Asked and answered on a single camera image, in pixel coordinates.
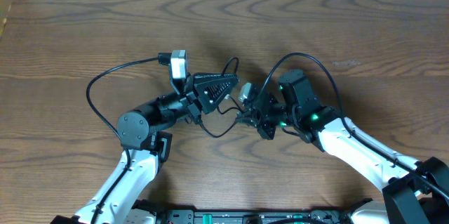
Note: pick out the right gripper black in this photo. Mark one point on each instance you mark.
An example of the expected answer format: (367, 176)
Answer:
(248, 116)

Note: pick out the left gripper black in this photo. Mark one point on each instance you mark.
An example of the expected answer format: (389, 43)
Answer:
(198, 97)

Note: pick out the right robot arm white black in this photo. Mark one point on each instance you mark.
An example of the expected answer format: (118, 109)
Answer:
(413, 191)

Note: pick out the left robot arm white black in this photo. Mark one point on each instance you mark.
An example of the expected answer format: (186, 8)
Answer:
(143, 134)

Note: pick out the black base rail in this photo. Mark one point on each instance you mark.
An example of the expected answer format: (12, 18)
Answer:
(189, 216)

